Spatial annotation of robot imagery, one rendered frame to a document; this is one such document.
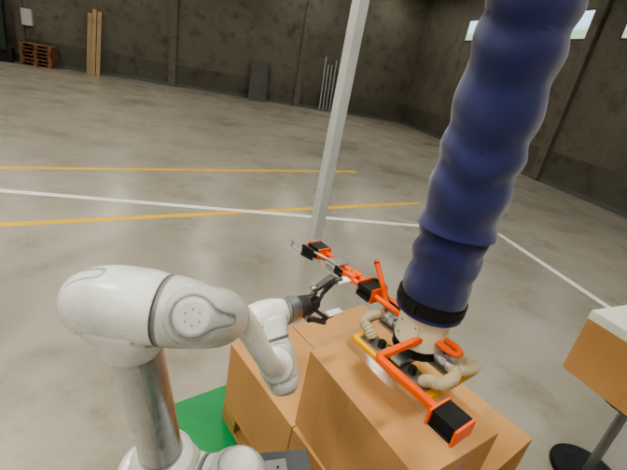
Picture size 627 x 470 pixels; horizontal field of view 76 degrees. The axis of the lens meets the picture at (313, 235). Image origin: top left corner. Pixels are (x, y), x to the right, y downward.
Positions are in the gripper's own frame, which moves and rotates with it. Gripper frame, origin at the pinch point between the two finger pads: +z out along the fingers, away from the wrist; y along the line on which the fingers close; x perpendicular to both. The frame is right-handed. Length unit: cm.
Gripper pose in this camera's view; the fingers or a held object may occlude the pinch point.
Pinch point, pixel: (342, 296)
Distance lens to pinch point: 147.5
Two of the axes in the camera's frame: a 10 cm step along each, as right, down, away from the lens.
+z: 7.9, -1.1, 6.0
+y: -1.7, 9.0, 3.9
